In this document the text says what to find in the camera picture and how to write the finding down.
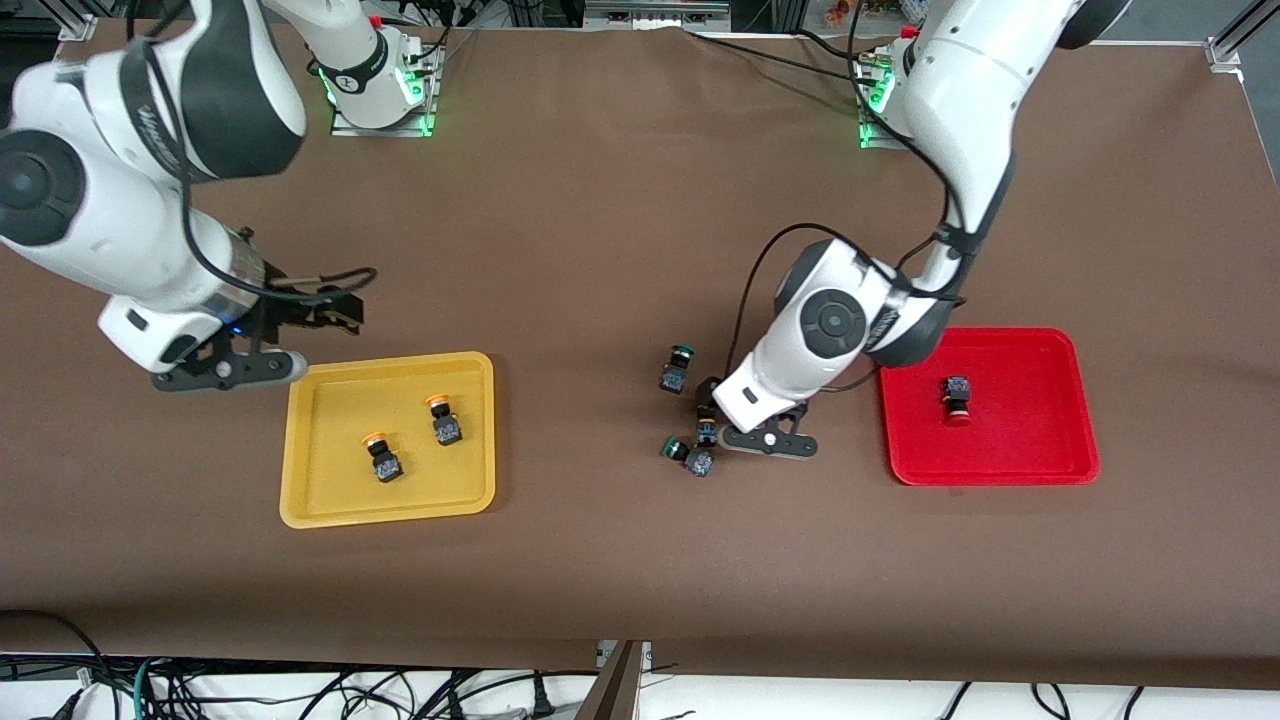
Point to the red push button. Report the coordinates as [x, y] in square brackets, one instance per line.
[957, 395]
[707, 428]

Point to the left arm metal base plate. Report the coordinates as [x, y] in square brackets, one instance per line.
[872, 135]

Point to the red plastic tray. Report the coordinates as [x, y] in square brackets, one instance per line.
[1030, 420]

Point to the black power plug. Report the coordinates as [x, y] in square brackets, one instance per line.
[541, 700]

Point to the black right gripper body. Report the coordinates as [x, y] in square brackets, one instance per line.
[292, 314]

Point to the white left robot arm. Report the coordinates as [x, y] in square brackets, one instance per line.
[960, 90]

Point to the brown table support post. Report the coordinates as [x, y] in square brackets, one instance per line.
[615, 690]

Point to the green push button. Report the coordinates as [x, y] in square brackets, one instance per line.
[692, 457]
[676, 372]

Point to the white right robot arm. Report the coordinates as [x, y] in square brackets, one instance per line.
[100, 210]

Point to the aluminium frame extrusion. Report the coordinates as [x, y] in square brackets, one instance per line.
[1235, 40]

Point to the yellow plastic tray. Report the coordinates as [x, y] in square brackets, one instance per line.
[330, 480]

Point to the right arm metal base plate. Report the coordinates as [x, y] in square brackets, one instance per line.
[385, 131]

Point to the grey metal box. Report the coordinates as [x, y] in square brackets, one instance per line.
[655, 10]

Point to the yellow push button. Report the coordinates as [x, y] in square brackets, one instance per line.
[445, 425]
[385, 462]

